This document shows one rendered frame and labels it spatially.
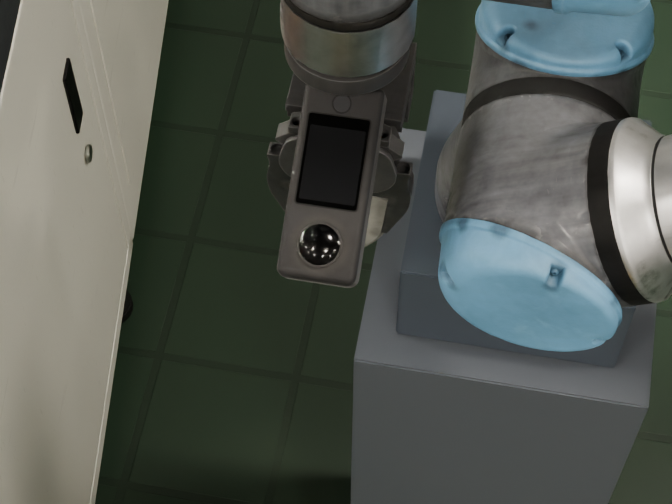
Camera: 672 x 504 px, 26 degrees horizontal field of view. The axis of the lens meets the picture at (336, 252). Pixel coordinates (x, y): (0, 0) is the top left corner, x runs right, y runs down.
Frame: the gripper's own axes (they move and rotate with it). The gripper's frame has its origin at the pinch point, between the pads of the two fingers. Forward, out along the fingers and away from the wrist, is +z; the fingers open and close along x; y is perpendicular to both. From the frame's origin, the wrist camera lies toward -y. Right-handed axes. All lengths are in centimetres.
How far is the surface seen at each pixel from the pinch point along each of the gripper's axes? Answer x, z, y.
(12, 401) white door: 33, 46, 5
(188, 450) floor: 26, 102, 26
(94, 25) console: 40, 52, 57
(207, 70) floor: 38, 103, 92
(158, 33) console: 44, 91, 89
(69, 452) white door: 34, 75, 12
